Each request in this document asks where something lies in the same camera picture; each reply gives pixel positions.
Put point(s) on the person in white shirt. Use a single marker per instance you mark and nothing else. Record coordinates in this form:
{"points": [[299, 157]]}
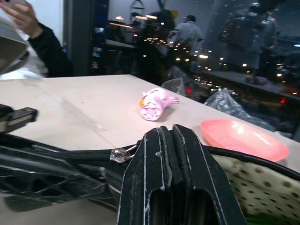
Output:
{"points": [[188, 32]]}

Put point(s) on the black checked zipper pouch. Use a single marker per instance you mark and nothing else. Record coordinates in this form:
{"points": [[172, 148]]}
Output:
{"points": [[260, 187]]}

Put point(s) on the pink plastic tray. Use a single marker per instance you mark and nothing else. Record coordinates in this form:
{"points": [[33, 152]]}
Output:
{"points": [[241, 138]]}

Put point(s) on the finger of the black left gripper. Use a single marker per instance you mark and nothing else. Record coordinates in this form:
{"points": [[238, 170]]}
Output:
{"points": [[47, 182], [21, 117]]}

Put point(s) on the clear plastic bag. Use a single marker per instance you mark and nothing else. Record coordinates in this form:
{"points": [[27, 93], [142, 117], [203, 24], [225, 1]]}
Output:
{"points": [[174, 85], [229, 107]]}

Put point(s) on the pink rolled cloth pouch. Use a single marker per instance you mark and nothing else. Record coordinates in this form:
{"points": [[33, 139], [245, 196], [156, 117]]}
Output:
{"points": [[154, 104]]}

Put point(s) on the grey slanted panel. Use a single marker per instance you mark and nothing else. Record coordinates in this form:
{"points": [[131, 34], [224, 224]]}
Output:
{"points": [[10, 47]]}

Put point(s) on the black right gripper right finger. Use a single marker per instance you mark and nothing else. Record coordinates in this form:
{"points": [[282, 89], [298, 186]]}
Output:
{"points": [[206, 187]]}

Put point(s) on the bystander hand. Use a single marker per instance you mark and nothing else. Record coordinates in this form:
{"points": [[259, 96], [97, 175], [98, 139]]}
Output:
{"points": [[22, 17]]}

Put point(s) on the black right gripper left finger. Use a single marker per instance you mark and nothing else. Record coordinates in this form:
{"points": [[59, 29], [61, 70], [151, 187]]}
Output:
{"points": [[145, 178]]}

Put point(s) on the smartphone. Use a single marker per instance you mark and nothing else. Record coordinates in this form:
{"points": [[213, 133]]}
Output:
{"points": [[12, 2]]}

